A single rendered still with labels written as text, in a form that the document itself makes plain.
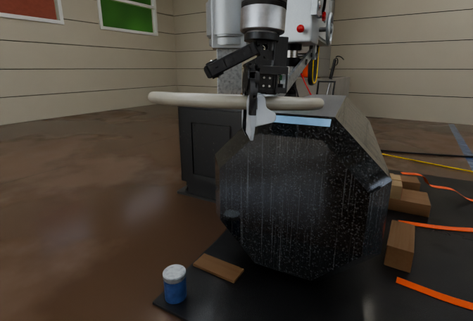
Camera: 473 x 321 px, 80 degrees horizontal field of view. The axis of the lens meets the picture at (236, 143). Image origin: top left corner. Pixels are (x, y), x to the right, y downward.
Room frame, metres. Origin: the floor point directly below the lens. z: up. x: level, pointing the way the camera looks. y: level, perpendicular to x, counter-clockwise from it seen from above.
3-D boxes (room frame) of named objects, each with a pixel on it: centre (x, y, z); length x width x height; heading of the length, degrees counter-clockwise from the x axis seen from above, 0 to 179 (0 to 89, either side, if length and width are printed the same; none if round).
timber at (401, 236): (1.35, -0.90, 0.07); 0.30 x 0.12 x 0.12; 147
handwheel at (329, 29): (1.48, -0.42, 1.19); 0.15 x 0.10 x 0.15; 156
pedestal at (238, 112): (2.30, 0.06, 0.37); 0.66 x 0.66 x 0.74; 62
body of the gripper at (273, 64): (0.60, -0.06, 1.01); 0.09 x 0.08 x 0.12; 97
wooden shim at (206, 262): (1.23, 0.09, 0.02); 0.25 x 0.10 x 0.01; 60
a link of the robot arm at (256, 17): (0.61, -0.05, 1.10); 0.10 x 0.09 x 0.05; 8
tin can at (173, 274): (1.05, 0.27, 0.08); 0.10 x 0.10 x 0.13
